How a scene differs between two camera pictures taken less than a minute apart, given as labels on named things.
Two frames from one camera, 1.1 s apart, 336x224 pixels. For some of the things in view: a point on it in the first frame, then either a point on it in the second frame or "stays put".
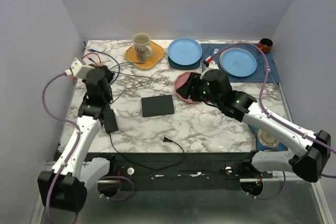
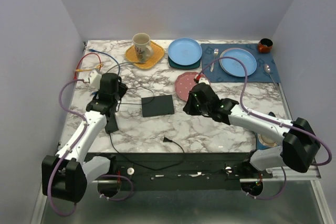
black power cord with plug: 164,139 stays put
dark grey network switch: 157,105 stays put
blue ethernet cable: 92,50 stays put
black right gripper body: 199,92 to 195,108
